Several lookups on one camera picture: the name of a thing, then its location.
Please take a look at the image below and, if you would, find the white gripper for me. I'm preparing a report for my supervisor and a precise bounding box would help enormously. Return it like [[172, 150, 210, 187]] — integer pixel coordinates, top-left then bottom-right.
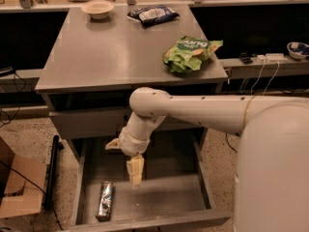
[[105, 128, 150, 186]]

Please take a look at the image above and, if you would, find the silver blue redbull can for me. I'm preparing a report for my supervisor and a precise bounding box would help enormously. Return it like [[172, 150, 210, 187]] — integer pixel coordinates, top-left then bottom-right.
[[96, 181, 114, 221]]

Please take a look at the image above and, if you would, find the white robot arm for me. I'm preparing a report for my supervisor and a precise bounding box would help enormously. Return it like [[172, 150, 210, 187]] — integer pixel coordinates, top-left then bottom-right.
[[106, 87, 309, 232]]

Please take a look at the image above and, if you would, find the grey upper drawer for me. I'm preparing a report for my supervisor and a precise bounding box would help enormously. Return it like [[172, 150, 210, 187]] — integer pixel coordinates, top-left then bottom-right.
[[48, 104, 207, 140]]

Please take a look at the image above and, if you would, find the open grey middle drawer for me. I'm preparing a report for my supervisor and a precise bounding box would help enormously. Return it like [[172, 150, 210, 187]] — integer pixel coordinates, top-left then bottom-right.
[[69, 130, 231, 232]]

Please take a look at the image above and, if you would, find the grey metal drawer cabinet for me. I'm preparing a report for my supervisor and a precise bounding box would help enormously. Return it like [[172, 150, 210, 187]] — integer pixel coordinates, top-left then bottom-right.
[[34, 4, 229, 166]]

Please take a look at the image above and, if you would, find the black bar left floor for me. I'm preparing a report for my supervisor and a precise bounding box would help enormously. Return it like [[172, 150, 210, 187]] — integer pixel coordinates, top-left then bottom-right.
[[43, 135, 63, 211]]

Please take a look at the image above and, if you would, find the left cardboard box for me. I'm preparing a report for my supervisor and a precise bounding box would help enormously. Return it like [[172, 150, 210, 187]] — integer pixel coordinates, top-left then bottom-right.
[[0, 137, 46, 218]]

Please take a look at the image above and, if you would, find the green chip bag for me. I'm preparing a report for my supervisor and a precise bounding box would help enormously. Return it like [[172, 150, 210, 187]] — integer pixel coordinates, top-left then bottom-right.
[[162, 36, 223, 73]]

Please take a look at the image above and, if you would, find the dark blue snack bag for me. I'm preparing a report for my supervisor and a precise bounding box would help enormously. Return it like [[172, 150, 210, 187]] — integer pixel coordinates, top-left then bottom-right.
[[127, 5, 179, 28]]

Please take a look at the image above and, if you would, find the beige bowl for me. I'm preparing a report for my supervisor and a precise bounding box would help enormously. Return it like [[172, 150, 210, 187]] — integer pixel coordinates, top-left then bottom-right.
[[81, 1, 114, 19]]

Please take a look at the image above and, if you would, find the small black device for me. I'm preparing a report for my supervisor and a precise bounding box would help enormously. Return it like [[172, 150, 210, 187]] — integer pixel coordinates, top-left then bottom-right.
[[239, 52, 253, 64]]

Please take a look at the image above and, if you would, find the white power strip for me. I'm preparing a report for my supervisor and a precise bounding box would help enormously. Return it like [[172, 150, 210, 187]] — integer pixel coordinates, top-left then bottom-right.
[[256, 53, 287, 62]]

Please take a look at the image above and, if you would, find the blue white bowl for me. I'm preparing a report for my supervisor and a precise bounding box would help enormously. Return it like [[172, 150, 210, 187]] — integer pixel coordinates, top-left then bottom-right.
[[287, 42, 309, 60]]

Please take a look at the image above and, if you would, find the black floor cable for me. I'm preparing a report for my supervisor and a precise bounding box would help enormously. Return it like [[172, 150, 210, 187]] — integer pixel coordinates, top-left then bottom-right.
[[224, 132, 239, 153]]

